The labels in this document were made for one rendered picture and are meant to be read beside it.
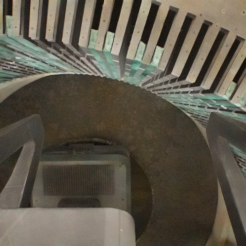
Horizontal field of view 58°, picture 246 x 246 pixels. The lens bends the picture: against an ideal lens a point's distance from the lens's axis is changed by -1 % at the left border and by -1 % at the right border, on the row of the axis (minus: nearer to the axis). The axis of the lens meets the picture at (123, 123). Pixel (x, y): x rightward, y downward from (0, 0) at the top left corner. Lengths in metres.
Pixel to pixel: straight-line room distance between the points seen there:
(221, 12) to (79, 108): 1.14
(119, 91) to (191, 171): 0.68
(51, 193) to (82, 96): 0.58
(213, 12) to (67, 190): 1.04
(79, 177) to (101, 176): 0.11
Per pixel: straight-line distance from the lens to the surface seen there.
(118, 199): 1.19
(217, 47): 0.35
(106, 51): 0.32
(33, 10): 0.34
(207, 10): 0.34
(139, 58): 0.31
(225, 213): 1.56
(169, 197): 1.54
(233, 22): 0.35
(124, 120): 1.37
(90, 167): 1.14
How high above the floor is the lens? 1.36
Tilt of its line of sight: 83 degrees down
